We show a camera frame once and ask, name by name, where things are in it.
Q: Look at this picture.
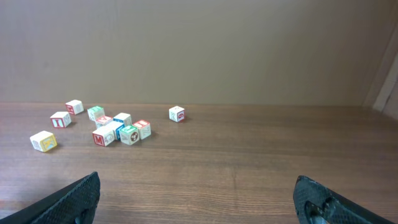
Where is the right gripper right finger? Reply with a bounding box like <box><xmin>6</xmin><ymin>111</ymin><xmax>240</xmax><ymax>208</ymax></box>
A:
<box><xmin>293</xmin><ymin>175</ymin><xmax>394</xmax><ymax>224</ymax></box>

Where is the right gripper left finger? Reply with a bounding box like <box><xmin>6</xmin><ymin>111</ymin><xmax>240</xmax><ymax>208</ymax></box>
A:
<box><xmin>1</xmin><ymin>172</ymin><xmax>101</xmax><ymax>224</ymax></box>

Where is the wooden block yellow side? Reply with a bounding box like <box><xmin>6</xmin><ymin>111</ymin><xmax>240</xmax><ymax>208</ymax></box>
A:
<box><xmin>30</xmin><ymin>131</ymin><xmax>58</xmax><ymax>152</ymax></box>

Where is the red M wooden block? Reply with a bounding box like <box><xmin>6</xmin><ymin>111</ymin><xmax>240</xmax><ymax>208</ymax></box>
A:
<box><xmin>92</xmin><ymin>126</ymin><xmax>115</xmax><ymax>147</ymax></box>

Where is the centre picture wooden block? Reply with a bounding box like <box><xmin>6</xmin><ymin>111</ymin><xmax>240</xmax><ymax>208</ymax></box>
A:
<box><xmin>106</xmin><ymin>121</ymin><xmax>124</xmax><ymax>141</ymax></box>

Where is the block with number six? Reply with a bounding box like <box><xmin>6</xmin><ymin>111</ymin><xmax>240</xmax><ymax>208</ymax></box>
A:
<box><xmin>50</xmin><ymin>111</ymin><xmax>72</xmax><ymax>128</ymax></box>

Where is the green J wooden block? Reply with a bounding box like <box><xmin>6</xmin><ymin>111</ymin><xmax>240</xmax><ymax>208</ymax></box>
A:
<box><xmin>119</xmin><ymin>125</ymin><xmax>140</xmax><ymax>145</ymax></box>

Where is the red A wooden block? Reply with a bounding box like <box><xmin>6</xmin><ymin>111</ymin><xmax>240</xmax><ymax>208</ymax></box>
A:
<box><xmin>95</xmin><ymin>115</ymin><xmax>113</xmax><ymax>128</ymax></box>

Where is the green N wooden block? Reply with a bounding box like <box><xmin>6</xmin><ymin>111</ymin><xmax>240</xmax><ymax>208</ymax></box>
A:
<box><xmin>87</xmin><ymin>106</ymin><xmax>105</xmax><ymax>121</ymax></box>

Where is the red-sided block top left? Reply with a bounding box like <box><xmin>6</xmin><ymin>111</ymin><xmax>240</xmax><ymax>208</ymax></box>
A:
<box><xmin>65</xmin><ymin>100</ymin><xmax>84</xmax><ymax>115</ymax></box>

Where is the blue-sided wooden block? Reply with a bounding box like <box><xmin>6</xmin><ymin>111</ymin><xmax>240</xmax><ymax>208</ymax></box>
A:
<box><xmin>113</xmin><ymin>113</ymin><xmax>132</xmax><ymax>126</ymax></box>

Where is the red I wooden block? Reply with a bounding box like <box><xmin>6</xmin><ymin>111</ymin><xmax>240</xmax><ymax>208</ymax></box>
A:
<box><xmin>132</xmin><ymin>119</ymin><xmax>151</xmax><ymax>139</ymax></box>

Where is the plain block far right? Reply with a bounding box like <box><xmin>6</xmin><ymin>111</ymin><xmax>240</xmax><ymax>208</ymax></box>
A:
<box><xmin>169</xmin><ymin>106</ymin><xmax>185</xmax><ymax>123</ymax></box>

